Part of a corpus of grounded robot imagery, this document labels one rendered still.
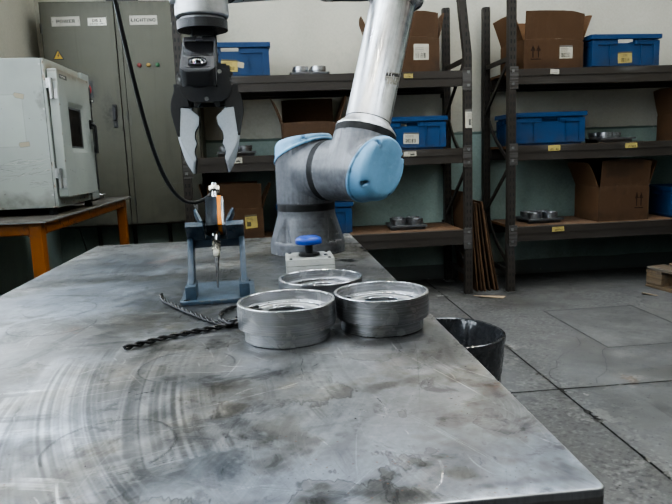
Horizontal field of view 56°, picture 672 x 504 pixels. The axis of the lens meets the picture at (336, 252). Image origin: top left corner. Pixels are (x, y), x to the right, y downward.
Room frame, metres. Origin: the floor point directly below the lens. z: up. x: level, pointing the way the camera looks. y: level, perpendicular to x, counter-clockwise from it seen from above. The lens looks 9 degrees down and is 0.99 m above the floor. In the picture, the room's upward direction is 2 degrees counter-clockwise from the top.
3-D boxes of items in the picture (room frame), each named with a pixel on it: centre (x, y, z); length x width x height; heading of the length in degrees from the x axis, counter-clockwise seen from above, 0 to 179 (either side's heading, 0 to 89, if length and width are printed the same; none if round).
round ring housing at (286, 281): (0.78, 0.02, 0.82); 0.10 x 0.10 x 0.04
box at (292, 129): (4.38, 0.15, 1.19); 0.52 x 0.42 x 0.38; 95
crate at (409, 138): (4.45, -0.51, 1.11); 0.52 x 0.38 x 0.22; 95
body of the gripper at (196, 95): (0.94, 0.18, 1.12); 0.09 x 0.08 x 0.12; 9
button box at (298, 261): (0.93, 0.04, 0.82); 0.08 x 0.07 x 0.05; 5
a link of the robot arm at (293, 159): (1.26, 0.05, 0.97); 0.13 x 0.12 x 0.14; 48
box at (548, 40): (4.54, -1.48, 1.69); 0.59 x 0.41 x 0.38; 100
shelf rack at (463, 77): (4.40, 0.04, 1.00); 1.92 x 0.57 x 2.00; 95
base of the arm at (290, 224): (1.27, 0.06, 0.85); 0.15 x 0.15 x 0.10
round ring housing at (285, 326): (0.66, 0.06, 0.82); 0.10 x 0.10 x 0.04
